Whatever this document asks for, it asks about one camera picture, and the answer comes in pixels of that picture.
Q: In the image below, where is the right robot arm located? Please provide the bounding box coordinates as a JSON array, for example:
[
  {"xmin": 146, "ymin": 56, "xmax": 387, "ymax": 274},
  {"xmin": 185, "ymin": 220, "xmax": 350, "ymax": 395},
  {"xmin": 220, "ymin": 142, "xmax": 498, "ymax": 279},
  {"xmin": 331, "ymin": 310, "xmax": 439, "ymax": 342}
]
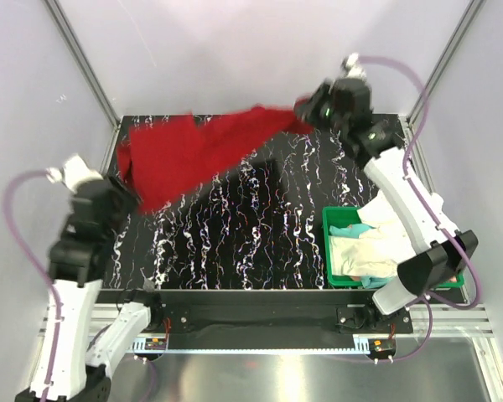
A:
[{"xmin": 294, "ymin": 53, "xmax": 479, "ymax": 332}]

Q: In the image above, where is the grey slotted cable duct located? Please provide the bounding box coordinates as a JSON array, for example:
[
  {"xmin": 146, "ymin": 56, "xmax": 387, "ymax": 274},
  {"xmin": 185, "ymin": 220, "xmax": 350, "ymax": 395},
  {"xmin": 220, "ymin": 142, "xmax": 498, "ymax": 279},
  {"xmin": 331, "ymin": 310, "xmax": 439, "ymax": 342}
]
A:
[{"xmin": 127, "ymin": 336, "xmax": 371, "ymax": 356}]

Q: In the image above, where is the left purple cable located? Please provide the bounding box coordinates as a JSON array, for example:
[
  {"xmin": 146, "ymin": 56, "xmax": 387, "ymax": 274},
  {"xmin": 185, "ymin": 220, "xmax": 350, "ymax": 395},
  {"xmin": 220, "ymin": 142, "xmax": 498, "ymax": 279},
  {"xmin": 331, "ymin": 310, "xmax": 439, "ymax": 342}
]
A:
[{"xmin": 3, "ymin": 168, "xmax": 164, "ymax": 402}]

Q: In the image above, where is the aluminium frame post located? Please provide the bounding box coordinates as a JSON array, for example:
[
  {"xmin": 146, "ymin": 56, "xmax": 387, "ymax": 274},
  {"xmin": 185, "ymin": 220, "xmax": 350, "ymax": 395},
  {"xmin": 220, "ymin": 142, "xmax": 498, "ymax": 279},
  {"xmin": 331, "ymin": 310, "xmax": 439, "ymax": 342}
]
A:
[
  {"xmin": 41, "ymin": 0, "xmax": 122, "ymax": 131},
  {"xmin": 407, "ymin": 0, "xmax": 486, "ymax": 128}
]

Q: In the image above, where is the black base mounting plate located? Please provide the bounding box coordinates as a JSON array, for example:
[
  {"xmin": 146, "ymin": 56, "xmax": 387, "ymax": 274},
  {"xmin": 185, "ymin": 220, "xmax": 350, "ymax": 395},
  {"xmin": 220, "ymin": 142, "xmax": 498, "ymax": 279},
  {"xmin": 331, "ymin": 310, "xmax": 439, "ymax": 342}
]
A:
[{"xmin": 161, "ymin": 290, "xmax": 413, "ymax": 347}]

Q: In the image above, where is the left aluminium frame post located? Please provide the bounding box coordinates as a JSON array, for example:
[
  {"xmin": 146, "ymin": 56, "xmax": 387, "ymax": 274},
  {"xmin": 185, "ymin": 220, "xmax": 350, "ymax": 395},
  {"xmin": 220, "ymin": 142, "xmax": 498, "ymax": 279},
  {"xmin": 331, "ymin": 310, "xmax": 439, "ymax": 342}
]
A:
[{"xmin": 41, "ymin": 0, "xmax": 122, "ymax": 131}]

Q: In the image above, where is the teal t shirt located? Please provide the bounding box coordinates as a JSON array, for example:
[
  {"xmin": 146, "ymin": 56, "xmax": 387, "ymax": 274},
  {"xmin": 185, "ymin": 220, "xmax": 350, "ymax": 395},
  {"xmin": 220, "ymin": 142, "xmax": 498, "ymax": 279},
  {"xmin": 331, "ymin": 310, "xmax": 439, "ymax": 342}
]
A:
[{"xmin": 328, "ymin": 224, "xmax": 397, "ymax": 289}]

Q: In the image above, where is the green plastic bin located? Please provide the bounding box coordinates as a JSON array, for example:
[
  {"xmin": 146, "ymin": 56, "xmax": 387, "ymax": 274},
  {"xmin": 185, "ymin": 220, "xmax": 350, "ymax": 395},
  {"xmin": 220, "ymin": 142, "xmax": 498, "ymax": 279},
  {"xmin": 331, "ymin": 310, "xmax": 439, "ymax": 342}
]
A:
[{"xmin": 321, "ymin": 205, "xmax": 464, "ymax": 290}]

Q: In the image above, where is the aluminium front rail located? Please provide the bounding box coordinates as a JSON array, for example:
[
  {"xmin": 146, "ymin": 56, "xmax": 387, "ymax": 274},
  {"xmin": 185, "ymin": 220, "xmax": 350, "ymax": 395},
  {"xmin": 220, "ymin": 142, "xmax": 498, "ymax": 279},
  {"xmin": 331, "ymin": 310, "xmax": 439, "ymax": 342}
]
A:
[{"xmin": 88, "ymin": 304, "xmax": 494, "ymax": 338}]

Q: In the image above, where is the controller box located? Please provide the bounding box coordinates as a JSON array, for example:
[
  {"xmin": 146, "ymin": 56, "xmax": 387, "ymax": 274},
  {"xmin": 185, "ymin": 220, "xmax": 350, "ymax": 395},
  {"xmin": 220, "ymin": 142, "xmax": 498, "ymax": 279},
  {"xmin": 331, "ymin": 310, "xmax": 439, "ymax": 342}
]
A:
[
  {"xmin": 144, "ymin": 337, "xmax": 168, "ymax": 353},
  {"xmin": 371, "ymin": 338, "xmax": 397, "ymax": 355}
]

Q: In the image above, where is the left controller box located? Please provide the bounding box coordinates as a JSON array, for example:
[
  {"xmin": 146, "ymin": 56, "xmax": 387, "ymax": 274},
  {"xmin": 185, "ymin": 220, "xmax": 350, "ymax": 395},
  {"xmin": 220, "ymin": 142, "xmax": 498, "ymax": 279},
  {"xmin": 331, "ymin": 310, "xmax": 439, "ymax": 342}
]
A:
[{"xmin": 144, "ymin": 337, "xmax": 168, "ymax": 353}]

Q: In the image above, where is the red t shirt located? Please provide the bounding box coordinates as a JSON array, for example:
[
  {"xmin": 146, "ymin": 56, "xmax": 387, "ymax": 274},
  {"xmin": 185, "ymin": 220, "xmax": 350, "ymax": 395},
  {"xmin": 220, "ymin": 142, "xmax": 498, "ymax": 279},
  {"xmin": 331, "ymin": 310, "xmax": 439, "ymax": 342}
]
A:
[{"xmin": 116, "ymin": 106, "xmax": 313, "ymax": 214}]

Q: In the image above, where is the cream white t shirt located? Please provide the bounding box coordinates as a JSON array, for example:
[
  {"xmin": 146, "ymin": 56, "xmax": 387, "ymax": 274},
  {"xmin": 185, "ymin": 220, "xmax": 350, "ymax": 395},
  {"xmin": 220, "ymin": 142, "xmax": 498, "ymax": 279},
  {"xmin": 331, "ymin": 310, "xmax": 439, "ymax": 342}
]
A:
[{"xmin": 328, "ymin": 191, "xmax": 416, "ymax": 278}]

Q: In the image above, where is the right controller box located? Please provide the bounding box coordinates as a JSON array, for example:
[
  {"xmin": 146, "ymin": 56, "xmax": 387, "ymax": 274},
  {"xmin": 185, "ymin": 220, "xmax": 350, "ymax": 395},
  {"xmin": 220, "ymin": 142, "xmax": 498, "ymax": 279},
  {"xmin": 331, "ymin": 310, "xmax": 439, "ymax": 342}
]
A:
[{"xmin": 371, "ymin": 338, "xmax": 397, "ymax": 355}]

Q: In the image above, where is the right aluminium frame post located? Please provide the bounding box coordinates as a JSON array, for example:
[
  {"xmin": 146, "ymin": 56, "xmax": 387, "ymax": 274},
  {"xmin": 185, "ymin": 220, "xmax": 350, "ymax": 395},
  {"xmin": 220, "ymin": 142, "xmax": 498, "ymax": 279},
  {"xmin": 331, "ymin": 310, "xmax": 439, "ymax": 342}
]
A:
[{"xmin": 407, "ymin": 0, "xmax": 486, "ymax": 128}]

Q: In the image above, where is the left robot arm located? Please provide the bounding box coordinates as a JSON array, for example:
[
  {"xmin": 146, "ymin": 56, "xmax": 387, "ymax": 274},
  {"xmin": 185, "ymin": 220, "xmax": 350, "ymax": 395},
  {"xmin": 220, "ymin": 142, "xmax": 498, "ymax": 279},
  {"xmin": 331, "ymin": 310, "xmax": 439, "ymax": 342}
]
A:
[{"xmin": 3, "ymin": 154, "xmax": 164, "ymax": 401}]

